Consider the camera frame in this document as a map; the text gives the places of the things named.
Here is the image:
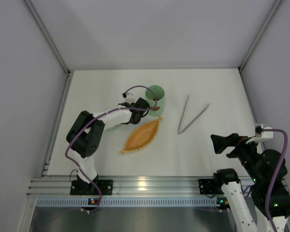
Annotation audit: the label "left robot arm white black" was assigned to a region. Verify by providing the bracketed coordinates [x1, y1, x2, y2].
[65, 98, 150, 193]

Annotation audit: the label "left aluminium frame post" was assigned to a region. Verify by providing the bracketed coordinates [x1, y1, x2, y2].
[23, 0, 72, 150]

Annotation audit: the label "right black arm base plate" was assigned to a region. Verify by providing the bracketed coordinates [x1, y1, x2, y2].
[198, 178, 223, 196]

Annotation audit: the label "green round lid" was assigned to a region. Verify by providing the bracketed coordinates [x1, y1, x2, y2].
[106, 125, 118, 131]

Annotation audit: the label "right aluminium frame post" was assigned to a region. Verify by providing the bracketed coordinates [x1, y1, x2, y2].
[238, 0, 285, 74]

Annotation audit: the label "green cylindrical lunch container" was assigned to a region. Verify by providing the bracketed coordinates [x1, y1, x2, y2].
[145, 85, 165, 117]

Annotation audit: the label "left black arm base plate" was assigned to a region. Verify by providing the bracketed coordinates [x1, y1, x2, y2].
[70, 180, 113, 195]

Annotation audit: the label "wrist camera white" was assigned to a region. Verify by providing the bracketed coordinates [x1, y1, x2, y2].
[246, 124, 274, 144]
[122, 92, 136, 104]

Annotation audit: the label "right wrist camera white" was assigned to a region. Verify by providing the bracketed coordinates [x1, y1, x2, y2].
[246, 124, 274, 144]

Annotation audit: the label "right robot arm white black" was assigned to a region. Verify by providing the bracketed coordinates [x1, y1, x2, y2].
[210, 129, 290, 232]

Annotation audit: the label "aluminium frame post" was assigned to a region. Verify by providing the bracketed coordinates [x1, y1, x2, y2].
[23, 0, 72, 150]
[238, 0, 285, 74]

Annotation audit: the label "aluminium mounting rail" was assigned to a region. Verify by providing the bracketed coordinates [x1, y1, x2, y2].
[26, 157, 290, 198]

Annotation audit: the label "metal tongs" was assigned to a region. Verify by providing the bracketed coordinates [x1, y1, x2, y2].
[177, 94, 211, 135]

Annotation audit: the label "slotted grey cable duct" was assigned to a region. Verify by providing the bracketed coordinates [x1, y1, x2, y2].
[36, 197, 223, 207]

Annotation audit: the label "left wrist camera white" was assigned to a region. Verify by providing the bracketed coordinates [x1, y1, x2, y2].
[122, 92, 136, 104]

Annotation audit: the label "orange boat-shaped woven tray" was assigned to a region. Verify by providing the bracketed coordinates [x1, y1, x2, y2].
[120, 116, 163, 155]

